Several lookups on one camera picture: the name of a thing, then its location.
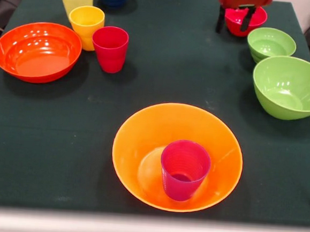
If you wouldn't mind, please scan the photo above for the small pink bowl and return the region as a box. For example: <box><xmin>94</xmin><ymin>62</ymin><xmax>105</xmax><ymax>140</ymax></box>
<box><xmin>222</xmin><ymin>3</ymin><xmax>269</xmax><ymax>39</ymax></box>

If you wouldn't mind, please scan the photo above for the small green bowl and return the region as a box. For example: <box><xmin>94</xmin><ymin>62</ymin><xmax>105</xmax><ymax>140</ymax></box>
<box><xmin>245</xmin><ymin>26</ymin><xmax>298</xmax><ymax>68</ymax></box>

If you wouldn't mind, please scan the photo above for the large green bowl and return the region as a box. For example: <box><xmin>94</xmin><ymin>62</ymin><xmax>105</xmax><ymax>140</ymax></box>
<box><xmin>249</xmin><ymin>53</ymin><xmax>310</xmax><ymax>123</ymax></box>

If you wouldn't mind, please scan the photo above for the large orange bowl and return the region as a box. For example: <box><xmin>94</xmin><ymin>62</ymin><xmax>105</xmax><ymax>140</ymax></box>
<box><xmin>107</xmin><ymin>98</ymin><xmax>248</xmax><ymax>218</ymax></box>

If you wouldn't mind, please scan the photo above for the purple cup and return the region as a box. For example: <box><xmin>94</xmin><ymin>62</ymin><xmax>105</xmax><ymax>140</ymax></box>
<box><xmin>157</xmin><ymin>138</ymin><xmax>214</xmax><ymax>204</ymax></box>

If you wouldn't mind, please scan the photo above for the pink cup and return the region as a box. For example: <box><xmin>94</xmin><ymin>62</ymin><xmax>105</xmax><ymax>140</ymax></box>
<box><xmin>89</xmin><ymin>25</ymin><xmax>130</xmax><ymax>75</ymax></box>

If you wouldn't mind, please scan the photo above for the yellow cup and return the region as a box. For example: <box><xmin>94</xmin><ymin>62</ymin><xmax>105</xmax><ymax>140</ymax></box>
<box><xmin>66</xmin><ymin>4</ymin><xmax>107</xmax><ymax>53</ymax></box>

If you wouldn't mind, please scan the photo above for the wide red-orange bowl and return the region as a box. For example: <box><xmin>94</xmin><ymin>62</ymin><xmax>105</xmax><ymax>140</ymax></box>
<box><xmin>0</xmin><ymin>18</ymin><xmax>84</xmax><ymax>87</ymax></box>

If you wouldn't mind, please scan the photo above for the dark green tablecloth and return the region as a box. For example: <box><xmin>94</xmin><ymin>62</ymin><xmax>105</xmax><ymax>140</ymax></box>
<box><xmin>0</xmin><ymin>0</ymin><xmax>310</xmax><ymax>231</ymax></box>

